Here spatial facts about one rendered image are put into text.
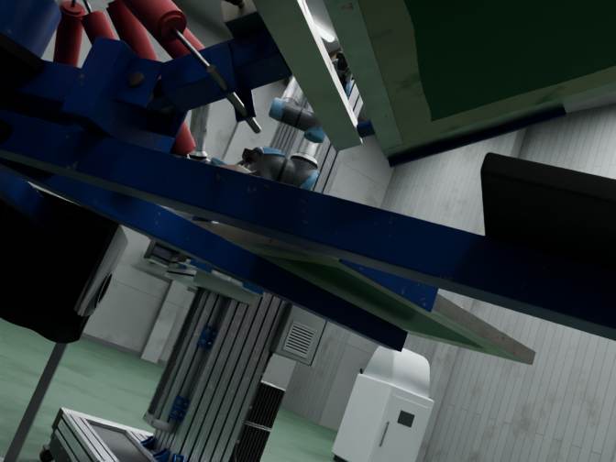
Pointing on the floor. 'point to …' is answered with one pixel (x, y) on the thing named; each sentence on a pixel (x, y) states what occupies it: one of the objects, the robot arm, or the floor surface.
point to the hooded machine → (386, 410)
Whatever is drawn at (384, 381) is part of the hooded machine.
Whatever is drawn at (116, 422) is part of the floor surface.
